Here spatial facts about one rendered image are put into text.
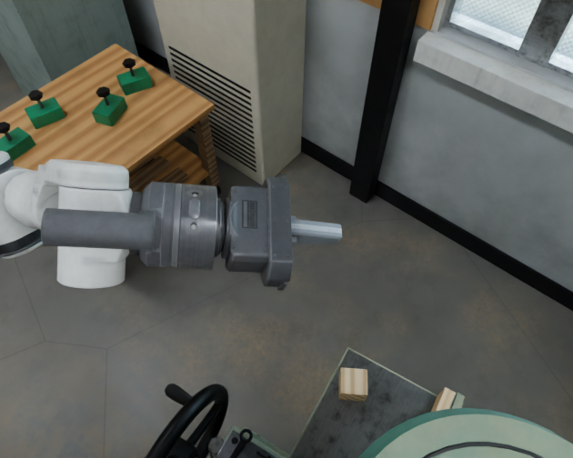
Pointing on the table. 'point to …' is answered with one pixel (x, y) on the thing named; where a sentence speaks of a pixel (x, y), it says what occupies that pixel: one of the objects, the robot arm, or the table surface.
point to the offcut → (353, 384)
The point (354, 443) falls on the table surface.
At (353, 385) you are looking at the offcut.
